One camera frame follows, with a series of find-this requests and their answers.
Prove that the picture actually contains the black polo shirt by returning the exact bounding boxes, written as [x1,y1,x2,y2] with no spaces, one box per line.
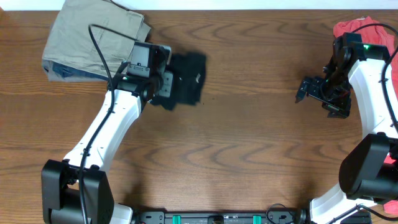
[150,52,206,111]

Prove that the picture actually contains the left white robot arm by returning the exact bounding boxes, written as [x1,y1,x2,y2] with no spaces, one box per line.
[41,71,175,223]

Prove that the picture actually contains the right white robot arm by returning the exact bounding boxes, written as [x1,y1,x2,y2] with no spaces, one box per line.
[296,40,397,223]

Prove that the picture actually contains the red printed t-shirt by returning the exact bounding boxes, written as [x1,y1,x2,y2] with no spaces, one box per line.
[333,16,397,215]

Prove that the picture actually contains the folded khaki pants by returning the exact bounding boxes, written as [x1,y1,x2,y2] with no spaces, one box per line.
[42,0,150,77]

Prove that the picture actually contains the folded blue grey garment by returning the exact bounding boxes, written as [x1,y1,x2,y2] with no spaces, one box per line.
[42,60,108,82]

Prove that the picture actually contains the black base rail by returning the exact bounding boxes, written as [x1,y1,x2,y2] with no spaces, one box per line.
[128,205,314,224]

